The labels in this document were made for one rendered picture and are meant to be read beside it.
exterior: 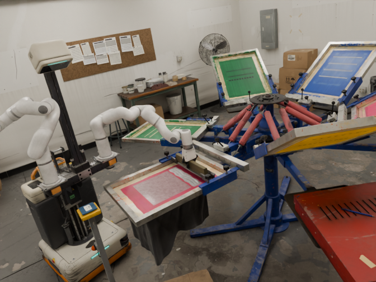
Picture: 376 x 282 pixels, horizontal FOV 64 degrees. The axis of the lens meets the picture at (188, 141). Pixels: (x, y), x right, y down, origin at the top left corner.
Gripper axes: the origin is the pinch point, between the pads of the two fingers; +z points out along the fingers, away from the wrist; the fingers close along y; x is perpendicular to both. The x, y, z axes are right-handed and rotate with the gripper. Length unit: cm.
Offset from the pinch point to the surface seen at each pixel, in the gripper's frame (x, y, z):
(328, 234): 114, 4, -9
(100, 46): -379, -75, -75
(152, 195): 5.7, 37.2, 6.0
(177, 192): 15.8, 22.9, 6.0
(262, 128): 0, -76, -5
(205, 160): -2.8, -15.0, 2.6
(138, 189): -8.7, 41.2, 6.0
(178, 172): -7.0, 8.1, 5.3
